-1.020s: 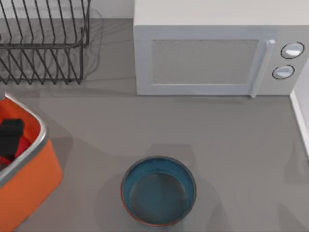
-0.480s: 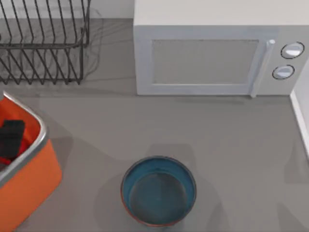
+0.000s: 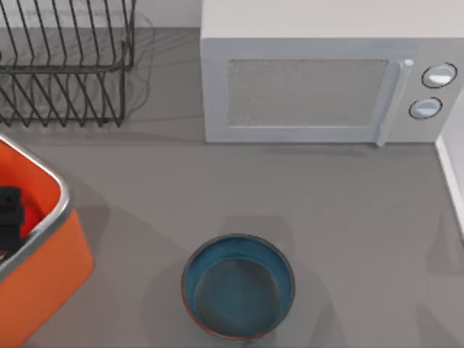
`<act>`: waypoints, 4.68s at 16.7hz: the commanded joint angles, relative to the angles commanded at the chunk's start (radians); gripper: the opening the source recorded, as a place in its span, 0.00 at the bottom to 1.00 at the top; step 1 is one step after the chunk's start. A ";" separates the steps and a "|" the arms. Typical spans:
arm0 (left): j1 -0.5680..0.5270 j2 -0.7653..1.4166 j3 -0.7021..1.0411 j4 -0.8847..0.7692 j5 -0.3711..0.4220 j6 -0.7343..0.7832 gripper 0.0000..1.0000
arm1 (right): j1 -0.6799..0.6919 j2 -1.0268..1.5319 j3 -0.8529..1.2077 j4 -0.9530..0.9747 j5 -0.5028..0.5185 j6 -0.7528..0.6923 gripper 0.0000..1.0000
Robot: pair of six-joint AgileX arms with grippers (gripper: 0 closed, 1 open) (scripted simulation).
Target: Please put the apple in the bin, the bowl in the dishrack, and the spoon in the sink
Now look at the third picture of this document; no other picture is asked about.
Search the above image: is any microwave oven door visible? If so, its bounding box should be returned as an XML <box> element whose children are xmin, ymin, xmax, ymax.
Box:
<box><xmin>201</xmin><ymin>37</ymin><xmax>418</xmax><ymax>145</ymax></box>

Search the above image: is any blue bowl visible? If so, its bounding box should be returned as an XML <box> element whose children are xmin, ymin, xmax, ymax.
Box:
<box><xmin>181</xmin><ymin>233</ymin><xmax>297</xmax><ymax>342</ymax></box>

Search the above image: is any small microwave knob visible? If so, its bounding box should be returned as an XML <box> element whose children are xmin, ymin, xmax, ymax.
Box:
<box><xmin>408</xmin><ymin>96</ymin><xmax>444</xmax><ymax>120</ymax></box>

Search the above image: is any orange bin with metal rim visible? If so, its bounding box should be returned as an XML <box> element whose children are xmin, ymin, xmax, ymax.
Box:
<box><xmin>0</xmin><ymin>134</ymin><xmax>94</xmax><ymax>348</ymax></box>

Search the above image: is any pale microwave oven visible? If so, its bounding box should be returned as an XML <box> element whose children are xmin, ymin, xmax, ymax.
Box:
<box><xmin>199</xmin><ymin>0</ymin><xmax>464</xmax><ymax>148</ymax></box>

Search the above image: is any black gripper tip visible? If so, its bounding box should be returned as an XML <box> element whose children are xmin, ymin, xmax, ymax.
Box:
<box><xmin>0</xmin><ymin>186</ymin><xmax>25</xmax><ymax>254</ymax></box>

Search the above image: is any large microwave knob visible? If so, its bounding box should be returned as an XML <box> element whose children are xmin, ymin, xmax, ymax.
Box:
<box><xmin>420</xmin><ymin>62</ymin><xmax>458</xmax><ymax>89</ymax></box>

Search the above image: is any microwave door handle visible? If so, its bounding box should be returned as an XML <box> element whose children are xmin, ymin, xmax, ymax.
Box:
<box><xmin>376</xmin><ymin>58</ymin><xmax>414</xmax><ymax>148</ymax></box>

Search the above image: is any black wire dish rack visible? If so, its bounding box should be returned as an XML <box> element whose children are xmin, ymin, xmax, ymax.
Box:
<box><xmin>0</xmin><ymin>0</ymin><xmax>138</xmax><ymax>128</ymax></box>

